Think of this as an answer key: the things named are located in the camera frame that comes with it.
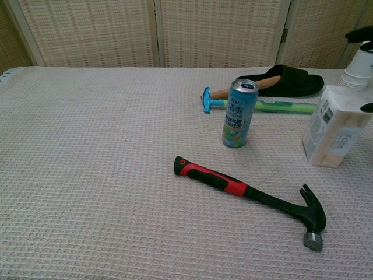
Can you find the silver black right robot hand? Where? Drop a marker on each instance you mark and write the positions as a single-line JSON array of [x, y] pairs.
[[362, 33]]

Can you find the white tissue pack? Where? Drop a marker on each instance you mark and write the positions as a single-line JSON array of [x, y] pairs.
[[332, 131]]

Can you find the woven folding screen panel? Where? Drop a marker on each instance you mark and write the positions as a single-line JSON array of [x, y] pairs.
[[368, 14], [317, 32], [87, 32], [11, 43], [221, 32]]

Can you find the stack of white paper cups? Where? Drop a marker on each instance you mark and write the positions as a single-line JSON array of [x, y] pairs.
[[358, 68]]

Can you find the brass screen hinge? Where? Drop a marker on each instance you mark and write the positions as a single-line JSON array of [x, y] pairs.
[[285, 35]]

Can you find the black slipper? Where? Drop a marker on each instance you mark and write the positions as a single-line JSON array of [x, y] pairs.
[[294, 83]]

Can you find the wooden stick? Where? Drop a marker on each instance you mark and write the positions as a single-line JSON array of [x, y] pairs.
[[262, 83]]

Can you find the blue drink can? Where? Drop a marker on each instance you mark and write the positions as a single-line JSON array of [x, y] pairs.
[[237, 116]]

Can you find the red black claw hammer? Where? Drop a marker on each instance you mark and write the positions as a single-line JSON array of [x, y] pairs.
[[256, 196]]

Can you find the beige waffle weave tablecloth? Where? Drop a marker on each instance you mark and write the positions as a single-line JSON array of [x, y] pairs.
[[102, 175]]

